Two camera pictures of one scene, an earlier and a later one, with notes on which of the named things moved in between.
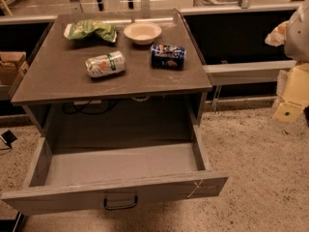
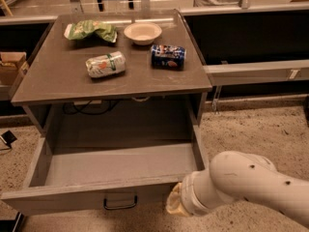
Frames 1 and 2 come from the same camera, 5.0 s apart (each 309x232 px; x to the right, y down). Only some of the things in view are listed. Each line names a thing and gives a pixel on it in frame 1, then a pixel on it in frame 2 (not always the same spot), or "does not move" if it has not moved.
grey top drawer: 116,176 does not move
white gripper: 297,38 -> 187,193
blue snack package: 168,57 does not move
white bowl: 142,33 does not move
